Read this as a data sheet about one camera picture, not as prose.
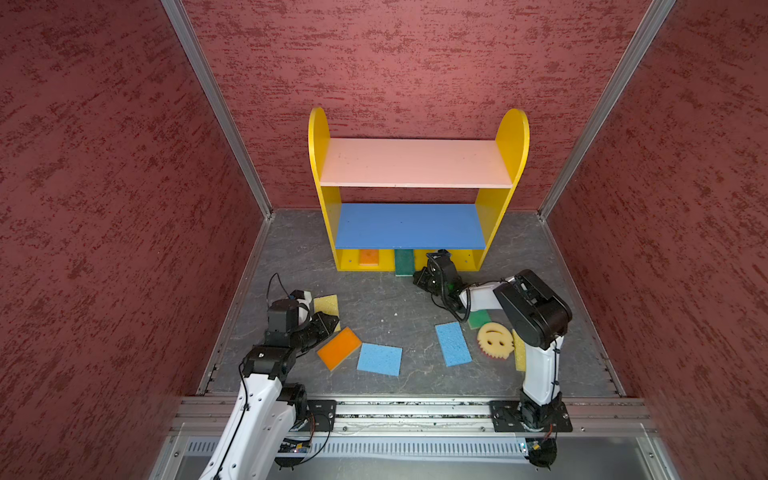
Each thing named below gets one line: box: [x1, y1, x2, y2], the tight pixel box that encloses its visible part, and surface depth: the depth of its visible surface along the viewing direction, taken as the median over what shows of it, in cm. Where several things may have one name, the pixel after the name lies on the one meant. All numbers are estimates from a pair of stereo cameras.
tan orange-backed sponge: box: [359, 249, 379, 266], surface depth 106 cm
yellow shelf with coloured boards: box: [308, 107, 530, 271], surface depth 82 cm
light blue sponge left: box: [357, 342, 403, 377], surface depth 85 cm
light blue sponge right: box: [435, 321, 473, 367], surface depth 87 cm
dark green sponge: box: [395, 249, 415, 277], surface depth 104 cm
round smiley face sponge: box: [477, 322, 515, 360], surface depth 85 cm
